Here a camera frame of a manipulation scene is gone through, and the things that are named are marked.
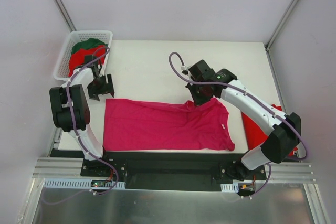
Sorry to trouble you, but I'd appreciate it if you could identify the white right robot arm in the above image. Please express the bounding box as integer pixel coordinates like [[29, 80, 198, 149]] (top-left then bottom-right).
[[181, 60, 301, 179]]

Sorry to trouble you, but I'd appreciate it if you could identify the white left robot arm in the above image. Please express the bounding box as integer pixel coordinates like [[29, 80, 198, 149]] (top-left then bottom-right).
[[49, 55, 115, 176]]

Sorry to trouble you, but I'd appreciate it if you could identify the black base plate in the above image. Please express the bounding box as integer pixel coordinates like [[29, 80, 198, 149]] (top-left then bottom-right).
[[52, 150, 274, 191]]

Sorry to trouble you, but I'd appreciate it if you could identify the pink t shirt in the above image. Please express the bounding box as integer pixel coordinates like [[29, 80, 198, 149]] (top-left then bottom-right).
[[103, 98, 235, 151]]

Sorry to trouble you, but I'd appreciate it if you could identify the folded red t shirt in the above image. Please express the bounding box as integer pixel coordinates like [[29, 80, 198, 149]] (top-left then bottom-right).
[[241, 105, 285, 150]]

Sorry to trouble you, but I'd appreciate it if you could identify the green t shirt in basket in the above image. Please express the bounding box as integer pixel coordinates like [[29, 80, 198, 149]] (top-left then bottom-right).
[[71, 38, 108, 55]]

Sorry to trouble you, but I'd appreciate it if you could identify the right aluminium frame post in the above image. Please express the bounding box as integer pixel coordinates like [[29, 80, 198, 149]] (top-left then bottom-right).
[[265, 0, 301, 52]]

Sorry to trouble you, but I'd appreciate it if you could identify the red t shirt in basket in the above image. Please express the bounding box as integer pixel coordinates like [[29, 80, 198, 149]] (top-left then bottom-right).
[[68, 45, 106, 77]]

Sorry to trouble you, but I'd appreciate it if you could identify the white perforated plastic basket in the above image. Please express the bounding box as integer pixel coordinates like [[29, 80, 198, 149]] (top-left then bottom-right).
[[53, 30, 113, 81]]

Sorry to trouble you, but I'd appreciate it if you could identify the aluminium frame post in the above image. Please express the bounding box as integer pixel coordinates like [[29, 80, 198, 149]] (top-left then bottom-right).
[[265, 0, 301, 52], [53, 0, 77, 32]]

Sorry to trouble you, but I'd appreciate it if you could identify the left aluminium frame post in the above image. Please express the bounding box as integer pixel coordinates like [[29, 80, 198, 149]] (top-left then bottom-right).
[[53, 0, 77, 32]]

